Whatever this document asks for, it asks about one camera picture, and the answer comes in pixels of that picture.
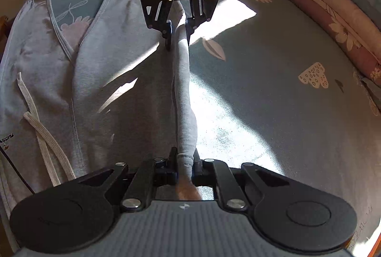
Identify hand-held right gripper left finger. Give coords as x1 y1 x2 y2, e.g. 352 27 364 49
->
79 147 178 211

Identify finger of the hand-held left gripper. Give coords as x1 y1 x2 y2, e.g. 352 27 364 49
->
186 0 221 45
142 0 175 50

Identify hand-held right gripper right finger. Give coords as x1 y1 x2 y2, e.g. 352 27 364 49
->
192 150 289 210

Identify grey sweatpants with drawstring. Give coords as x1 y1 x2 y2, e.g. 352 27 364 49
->
0 0 203 216

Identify bed with blue-grey floral sheet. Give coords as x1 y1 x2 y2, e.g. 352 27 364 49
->
0 0 381 257

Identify folded pink floral quilt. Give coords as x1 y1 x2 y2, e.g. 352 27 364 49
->
232 0 381 80

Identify flat blue-grey pillow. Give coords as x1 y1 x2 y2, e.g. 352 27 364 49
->
356 66 381 117

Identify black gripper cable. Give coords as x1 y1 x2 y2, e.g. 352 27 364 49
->
0 144 35 195

